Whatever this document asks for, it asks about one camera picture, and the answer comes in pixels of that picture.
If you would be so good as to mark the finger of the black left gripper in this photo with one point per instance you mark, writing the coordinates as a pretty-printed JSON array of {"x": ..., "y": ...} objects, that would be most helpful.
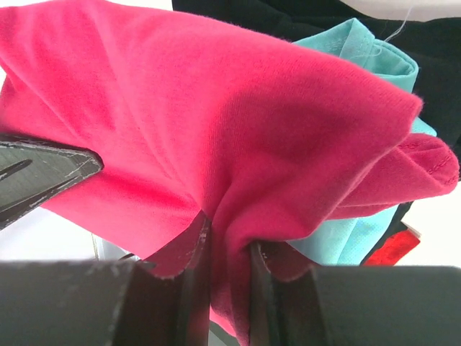
[{"x": 34, "y": 171}]

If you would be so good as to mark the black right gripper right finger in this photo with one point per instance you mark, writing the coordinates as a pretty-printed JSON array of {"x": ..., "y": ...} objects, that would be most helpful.
[{"x": 296, "y": 302}]

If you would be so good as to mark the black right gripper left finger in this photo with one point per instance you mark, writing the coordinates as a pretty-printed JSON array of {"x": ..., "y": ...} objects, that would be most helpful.
[{"x": 163, "y": 300}]

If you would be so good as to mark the teal t shirt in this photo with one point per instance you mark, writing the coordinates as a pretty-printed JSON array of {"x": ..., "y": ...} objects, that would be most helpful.
[{"x": 349, "y": 241}]

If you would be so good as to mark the red t shirt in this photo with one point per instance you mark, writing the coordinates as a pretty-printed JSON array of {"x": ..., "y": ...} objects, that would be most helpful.
[{"x": 394, "y": 249}]

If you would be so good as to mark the pink t shirt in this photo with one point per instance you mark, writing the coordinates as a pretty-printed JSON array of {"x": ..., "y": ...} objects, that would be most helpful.
[{"x": 192, "y": 115}]

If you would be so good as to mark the black t shirt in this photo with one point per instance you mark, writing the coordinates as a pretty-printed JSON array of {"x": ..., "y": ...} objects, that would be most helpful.
[{"x": 434, "y": 45}]

